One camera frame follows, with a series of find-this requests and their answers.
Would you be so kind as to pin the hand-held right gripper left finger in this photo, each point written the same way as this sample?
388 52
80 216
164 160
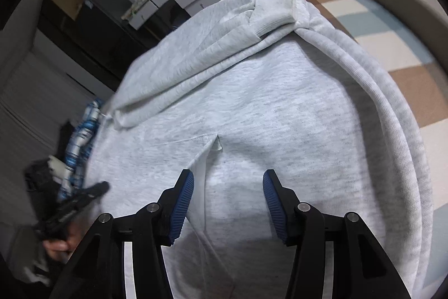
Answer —
180 208

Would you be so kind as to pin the checkered bed sheet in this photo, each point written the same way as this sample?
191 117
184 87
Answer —
385 39

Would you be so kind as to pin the blue plaid shirt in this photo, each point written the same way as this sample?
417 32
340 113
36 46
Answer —
78 141

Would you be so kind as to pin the light grey hoodie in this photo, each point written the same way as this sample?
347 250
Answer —
262 92

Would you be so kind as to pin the person's left hand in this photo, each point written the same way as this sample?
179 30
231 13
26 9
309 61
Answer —
64 244

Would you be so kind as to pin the white desk with drawers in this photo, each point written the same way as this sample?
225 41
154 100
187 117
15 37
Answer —
164 1

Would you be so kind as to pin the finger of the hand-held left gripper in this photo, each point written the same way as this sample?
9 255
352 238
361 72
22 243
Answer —
92 192

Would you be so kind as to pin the dark wardrobe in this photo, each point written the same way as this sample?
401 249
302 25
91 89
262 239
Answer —
70 46

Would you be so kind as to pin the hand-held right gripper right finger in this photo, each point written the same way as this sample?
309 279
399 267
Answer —
276 208

